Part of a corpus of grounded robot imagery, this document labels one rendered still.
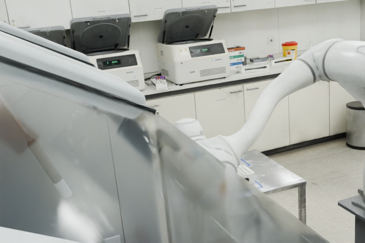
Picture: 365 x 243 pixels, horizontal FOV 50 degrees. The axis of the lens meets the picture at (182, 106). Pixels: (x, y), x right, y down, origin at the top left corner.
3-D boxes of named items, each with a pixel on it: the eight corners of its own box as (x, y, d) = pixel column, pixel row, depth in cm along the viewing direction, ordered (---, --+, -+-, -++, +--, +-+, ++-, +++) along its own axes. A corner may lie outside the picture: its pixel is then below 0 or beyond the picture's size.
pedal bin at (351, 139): (364, 153, 393) (365, 109, 382) (337, 143, 428) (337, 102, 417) (388, 147, 403) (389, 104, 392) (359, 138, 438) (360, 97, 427)
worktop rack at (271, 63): (271, 66, 416) (271, 60, 415) (266, 65, 426) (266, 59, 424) (294, 62, 427) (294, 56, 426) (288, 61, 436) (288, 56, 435)
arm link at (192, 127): (168, 164, 126) (183, 179, 114) (163, 118, 122) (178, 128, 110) (199, 157, 129) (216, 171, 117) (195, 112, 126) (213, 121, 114)
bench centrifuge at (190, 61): (177, 86, 357) (169, 8, 341) (158, 77, 414) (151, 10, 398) (232, 77, 374) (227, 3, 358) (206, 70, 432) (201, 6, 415)
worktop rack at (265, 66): (241, 74, 390) (241, 67, 388) (238, 72, 399) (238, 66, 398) (269, 70, 395) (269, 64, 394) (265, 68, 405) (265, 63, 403)
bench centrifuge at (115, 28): (83, 101, 330) (70, 18, 314) (76, 90, 387) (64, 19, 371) (146, 91, 348) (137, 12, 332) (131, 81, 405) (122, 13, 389)
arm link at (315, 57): (287, 53, 135) (314, 56, 122) (326, 29, 139) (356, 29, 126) (300, 85, 139) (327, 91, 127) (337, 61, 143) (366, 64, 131)
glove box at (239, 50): (225, 56, 412) (225, 46, 410) (220, 55, 424) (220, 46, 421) (246, 53, 419) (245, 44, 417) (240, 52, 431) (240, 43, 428)
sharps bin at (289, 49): (288, 63, 427) (287, 43, 422) (278, 61, 443) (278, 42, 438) (301, 61, 433) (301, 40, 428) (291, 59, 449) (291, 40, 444)
